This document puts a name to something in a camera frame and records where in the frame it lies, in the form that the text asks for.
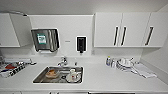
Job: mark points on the black soap dispenser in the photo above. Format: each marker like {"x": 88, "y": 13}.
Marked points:
{"x": 81, "y": 44}

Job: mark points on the chrome faucet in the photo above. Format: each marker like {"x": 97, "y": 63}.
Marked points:
{"x": 63, "y": 61}

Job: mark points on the small blue bottle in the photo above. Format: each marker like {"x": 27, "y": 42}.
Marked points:
{"x": 108, "y": 61}

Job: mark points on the white cup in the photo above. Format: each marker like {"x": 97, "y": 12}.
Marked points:
{"x": 73, "y": 75}

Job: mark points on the steel paper towel dispenser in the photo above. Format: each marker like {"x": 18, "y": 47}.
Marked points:
{"x": 45, "y": 40}

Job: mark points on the orange bowl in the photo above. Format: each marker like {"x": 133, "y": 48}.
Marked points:
{"x": 52, "y": 73}

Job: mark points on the white dishes stack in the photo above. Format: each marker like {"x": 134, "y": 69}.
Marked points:
{"x": 124, "y": 64}

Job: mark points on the steel sink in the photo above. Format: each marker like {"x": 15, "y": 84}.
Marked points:
{"x": 40, "y": 77}

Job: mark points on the dish tray with items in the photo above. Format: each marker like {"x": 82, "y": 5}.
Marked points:
{"x": 15, "y": 68}

